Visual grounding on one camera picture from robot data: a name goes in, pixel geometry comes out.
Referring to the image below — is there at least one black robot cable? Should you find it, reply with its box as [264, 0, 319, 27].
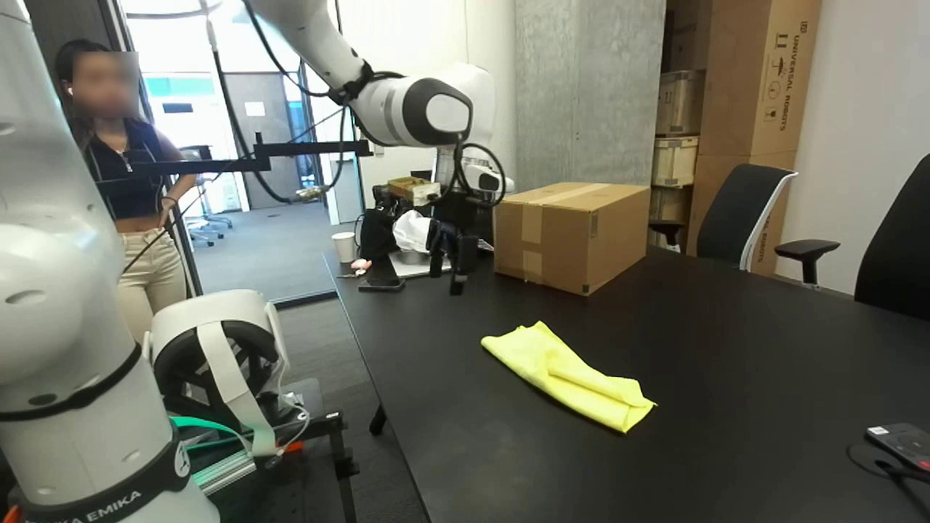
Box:
[202, 0, 358, 207]

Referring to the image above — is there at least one small white stacked box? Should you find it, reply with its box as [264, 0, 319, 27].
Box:
[651, 133, 701, 188]

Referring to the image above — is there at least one grey door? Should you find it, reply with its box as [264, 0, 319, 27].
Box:
[218, 69, 306, 213]

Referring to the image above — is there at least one small brown stacked box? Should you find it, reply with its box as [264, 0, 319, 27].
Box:
[656, 68, 706, 138]

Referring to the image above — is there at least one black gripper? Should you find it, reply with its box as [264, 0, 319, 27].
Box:
[427, 187, 489, 299]

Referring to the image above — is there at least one black device stand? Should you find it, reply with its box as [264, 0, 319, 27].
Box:
[358, 184, 406, 296]

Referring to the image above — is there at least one white teal rail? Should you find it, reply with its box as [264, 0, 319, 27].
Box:
[183, 438, 264, 496]

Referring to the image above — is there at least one tan wrist attachment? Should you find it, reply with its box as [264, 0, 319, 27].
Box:
[385, 174, 444, 210]

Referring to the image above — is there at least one green cable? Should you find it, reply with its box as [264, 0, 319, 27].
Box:
[170, 412, 257, 460]

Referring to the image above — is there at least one black office chair white frame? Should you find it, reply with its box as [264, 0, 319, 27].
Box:
[649, 161, 842, 287]

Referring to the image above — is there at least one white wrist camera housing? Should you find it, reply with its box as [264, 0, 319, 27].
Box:
[456, 154, 513, 197]

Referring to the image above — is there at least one black horizontal stand bar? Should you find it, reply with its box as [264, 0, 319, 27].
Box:
[95, 130, 379, 184]

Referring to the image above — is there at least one white VR headset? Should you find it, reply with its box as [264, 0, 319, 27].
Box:
[142, 287, 315, 460]

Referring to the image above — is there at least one white paper cup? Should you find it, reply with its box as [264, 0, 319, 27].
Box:
[328, 231, 360, 267]

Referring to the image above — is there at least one white plastic bag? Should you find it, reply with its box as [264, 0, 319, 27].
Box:
[389, 210, 437, 257]

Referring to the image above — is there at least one person in black top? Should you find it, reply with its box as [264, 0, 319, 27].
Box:
[64, 40, 204, 344]

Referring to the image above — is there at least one yellow cloth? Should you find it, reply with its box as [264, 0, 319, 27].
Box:
[481, 321, 659, 435]

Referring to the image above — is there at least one tall brown cardboard box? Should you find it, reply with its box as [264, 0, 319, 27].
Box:
[667, 0, 826, 280]

